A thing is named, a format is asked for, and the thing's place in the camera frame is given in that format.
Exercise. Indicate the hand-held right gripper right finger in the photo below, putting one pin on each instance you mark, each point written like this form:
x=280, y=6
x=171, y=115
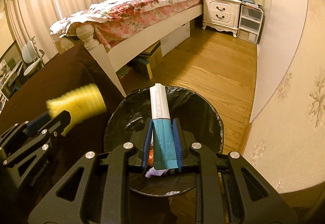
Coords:
x=177, y=142

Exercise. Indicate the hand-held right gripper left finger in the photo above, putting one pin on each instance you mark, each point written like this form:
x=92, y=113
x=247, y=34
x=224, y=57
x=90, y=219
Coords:
x=147, y=142

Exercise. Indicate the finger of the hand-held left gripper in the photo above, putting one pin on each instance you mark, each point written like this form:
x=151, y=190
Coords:
x=50, y=127
x=35, y=123

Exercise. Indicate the orange plastic bag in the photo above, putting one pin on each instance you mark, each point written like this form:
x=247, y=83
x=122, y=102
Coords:
x=151, y=156

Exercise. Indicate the teal and white tube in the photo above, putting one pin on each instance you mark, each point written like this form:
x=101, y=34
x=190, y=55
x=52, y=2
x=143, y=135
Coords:
x=162, y=142

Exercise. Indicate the lilac paper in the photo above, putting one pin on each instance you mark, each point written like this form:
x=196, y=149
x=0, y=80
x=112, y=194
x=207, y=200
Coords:
x=155, y=172

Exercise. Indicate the bin with black bag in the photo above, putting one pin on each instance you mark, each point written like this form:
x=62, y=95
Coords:
x=203, y=117

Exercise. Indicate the yellow foam roll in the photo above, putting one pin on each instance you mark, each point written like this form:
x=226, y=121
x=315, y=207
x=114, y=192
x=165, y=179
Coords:
x=81, y=102

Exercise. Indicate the white study desk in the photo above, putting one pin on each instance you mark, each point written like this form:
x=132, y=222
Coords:
x=14, y=71

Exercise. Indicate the light blue desk chair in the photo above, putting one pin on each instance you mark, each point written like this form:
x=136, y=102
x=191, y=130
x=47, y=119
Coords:
x=28, y=54

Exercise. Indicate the cardboard box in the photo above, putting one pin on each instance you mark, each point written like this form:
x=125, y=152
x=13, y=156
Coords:
x=153, y=60

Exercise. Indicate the bed with floral quilt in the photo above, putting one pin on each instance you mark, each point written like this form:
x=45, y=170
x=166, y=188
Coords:
x=132, y=44

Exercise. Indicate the white under-bed box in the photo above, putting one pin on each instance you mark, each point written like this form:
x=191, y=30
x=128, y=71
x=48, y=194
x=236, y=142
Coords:
x=176, y=38

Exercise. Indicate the pink floral bed sheet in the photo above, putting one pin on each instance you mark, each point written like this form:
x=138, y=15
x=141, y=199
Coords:
x=137, y=27

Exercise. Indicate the white nightstand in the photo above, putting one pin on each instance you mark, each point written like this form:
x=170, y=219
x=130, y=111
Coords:
x=221, y=13

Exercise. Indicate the floral duvet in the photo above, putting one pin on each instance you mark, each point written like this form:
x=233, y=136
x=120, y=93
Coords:
x=121, y=7

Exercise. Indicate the plastic drawer unit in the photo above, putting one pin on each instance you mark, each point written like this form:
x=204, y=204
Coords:
x=250, y=23

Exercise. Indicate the white wardrobe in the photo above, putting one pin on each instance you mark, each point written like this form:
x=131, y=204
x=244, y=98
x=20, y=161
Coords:
x=279, y=36

